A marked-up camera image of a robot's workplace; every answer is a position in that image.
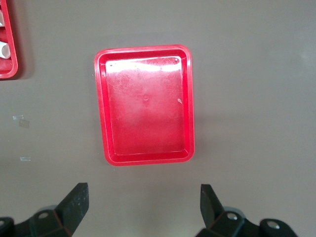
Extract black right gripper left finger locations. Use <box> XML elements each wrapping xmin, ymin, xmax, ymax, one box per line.
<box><xmin>0</xmin><ymin>182</ymin><xmax>89</xmax><ymax>237</ymax></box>

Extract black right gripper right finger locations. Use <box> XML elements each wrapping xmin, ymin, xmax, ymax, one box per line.
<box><xmin>197</xmin><ymin>184</ymin><xmax>297</xmax><ymax>237</ymax></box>

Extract empty red plastic tray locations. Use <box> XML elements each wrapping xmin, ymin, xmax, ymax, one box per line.
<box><xmin>94</xmin><ymin>44</ymin><xmax>196</xmax><ymax>166</ymax></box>

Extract red tray holding fittings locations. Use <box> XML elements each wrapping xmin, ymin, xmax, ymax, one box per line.
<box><xmin>0</xmin><ymin>0</ymin><xmax>19</xmax><ymax>80</ymax></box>

